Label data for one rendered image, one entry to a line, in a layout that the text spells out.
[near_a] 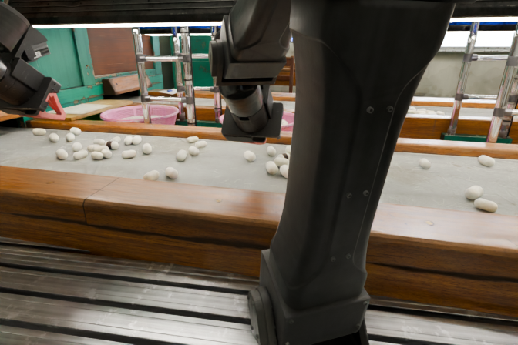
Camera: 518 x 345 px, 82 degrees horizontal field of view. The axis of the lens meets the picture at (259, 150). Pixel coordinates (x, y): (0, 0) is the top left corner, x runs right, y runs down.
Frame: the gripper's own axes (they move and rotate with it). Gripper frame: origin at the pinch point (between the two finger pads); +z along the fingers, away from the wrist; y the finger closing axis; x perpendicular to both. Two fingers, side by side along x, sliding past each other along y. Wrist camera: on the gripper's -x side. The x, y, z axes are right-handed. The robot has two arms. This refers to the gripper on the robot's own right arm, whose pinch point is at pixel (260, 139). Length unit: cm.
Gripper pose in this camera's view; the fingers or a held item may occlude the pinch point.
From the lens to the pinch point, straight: 59.4
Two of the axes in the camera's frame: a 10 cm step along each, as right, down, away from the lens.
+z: 1.6, 3.8, 9.1
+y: -9.8, -0.6, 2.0
